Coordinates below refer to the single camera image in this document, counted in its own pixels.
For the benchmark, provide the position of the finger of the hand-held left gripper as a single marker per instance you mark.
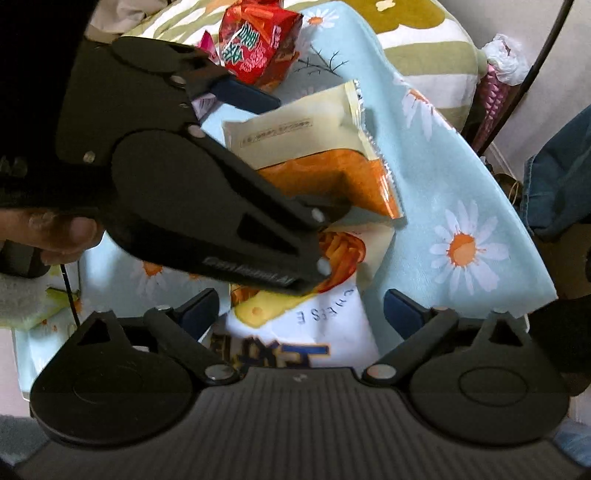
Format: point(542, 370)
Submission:
point(244, 94)
point(309, 208)

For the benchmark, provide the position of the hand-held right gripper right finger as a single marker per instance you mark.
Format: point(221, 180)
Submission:
point(404, 314)

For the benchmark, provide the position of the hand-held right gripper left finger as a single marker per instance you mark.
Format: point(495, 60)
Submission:
point(201, 308)

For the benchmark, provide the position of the cream orange snack bag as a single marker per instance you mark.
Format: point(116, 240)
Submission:
point(300, 131)

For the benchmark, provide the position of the white blue cheese snack bag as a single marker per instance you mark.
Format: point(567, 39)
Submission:
point(323, 332)

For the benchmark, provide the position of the person's left hand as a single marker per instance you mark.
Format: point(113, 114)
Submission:
point(60, 233)

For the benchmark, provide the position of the red snack bag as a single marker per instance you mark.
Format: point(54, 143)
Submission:
point(258, 46)

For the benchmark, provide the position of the light blue daisy blanket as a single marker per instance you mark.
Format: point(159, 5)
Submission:
point(461, 184)

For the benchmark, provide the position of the green striped floral quilt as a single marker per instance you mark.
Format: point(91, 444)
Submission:
point(415, 60)

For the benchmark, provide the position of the blue jeans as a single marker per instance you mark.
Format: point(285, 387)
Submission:
point(561, 184)

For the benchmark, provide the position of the pink bin with plastic bag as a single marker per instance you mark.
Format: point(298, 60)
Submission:
point(498, 83)

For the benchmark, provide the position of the black curved rod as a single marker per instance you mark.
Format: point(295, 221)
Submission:
point(531, 78)

